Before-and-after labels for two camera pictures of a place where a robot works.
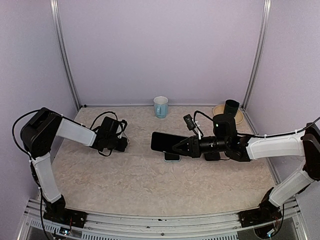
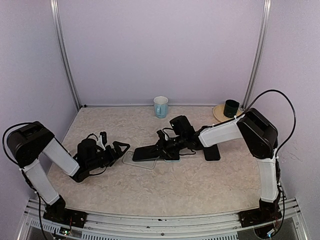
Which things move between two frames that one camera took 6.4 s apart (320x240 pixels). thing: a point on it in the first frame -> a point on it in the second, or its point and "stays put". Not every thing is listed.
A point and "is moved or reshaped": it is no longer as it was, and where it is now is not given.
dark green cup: x=231 y=106 stays put
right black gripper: x=194 y=146 -> x=162 y=148
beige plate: x=219 y=109 stays put
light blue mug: x=161 y=105 stays put
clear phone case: x=124 y=135 -> x=128 y=159
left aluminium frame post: x=61 y=47 stays put
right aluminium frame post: x=264 y=30 stays put
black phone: x=164 y=142 is moved or reshaped
